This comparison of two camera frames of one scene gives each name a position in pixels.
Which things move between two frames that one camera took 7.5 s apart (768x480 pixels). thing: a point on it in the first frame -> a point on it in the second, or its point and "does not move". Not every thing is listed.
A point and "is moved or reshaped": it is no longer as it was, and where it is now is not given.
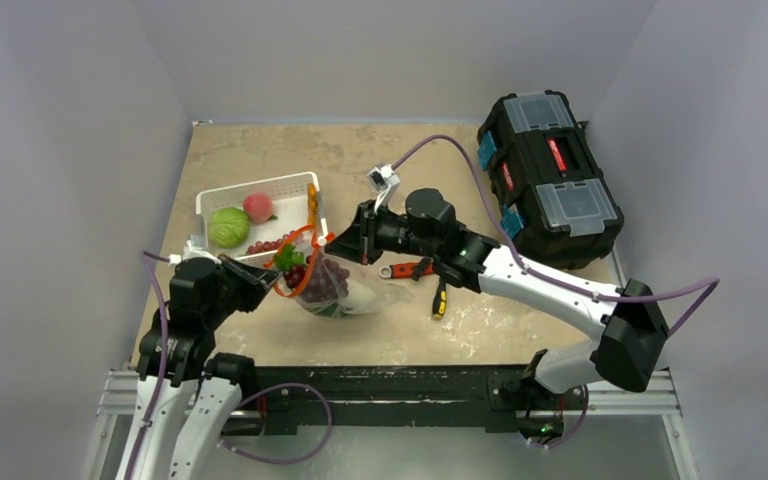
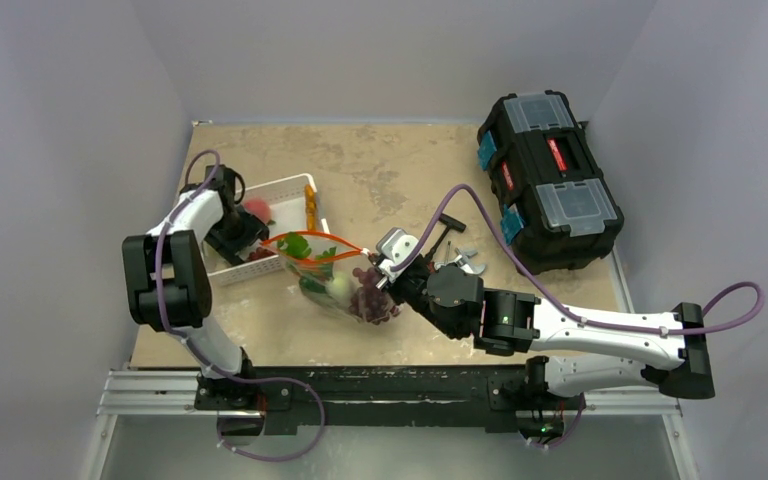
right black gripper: x=366 y=232 -> x=396 y=283
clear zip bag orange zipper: x=318 y=282 is moved or reshaped
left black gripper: x=256 y=281 -> x=253 y=231
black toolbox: x=556 y=203 does not move
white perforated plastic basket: x=289 y=196 does not move
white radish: x=358 y=300 -> x=341 y=287
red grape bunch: x=319 y=280 -> x=368 y=300
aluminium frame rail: x=661 y=400 does not move
